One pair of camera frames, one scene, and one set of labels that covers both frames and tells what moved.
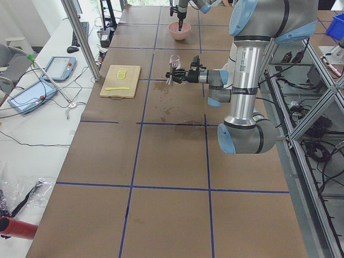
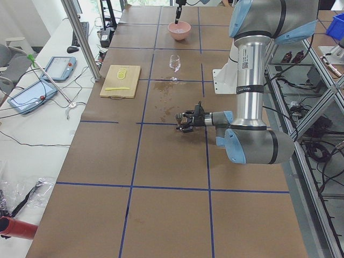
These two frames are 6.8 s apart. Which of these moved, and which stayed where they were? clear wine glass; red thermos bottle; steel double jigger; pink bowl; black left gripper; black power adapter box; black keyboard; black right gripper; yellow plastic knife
Moved: steel double jigger; black right gripper; black left gripper
Stayed: black keyboard; yellow plastic knife; red thermos bottle; black power adapter box; pink bowl; clear wine glass
